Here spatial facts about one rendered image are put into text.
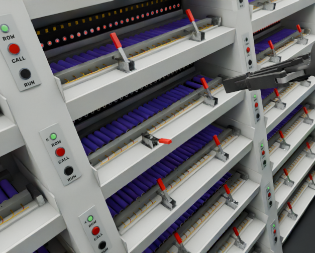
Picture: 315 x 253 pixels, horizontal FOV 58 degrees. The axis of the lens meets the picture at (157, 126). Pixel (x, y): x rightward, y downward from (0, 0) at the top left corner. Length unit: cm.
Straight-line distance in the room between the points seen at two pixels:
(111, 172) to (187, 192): 29
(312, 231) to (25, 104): 149
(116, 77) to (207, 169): 46
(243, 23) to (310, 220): 115
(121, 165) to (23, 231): 24
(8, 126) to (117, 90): 24
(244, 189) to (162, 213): 44
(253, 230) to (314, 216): 57
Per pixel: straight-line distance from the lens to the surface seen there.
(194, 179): 91
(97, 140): 74
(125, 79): 65
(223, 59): 102
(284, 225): 159
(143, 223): 81
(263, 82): 55
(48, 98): 56
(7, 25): 55
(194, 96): 91
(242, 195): 114
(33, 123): 56
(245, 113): 105
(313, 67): 52
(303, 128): 156
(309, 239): 168
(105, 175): 67
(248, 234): 128
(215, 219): 105
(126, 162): 69
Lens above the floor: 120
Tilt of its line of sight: 21 degrees down
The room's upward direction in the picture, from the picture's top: 16 degrees counter-clockwise
